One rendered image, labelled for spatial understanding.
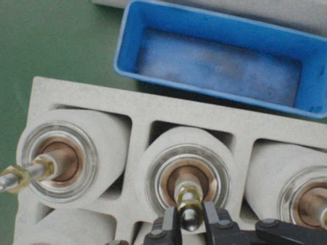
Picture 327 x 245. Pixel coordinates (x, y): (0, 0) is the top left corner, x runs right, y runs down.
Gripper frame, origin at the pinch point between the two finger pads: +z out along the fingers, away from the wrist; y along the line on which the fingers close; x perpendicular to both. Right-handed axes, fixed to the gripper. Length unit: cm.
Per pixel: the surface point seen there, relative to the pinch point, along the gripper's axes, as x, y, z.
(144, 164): 2.5, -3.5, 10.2
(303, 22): 16.0, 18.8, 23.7
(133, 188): -1.1, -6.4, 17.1
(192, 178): 1.0, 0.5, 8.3
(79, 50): 20.6, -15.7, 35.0
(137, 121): 6.4, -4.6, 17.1
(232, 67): 12.8, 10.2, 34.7
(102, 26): 24.0, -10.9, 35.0
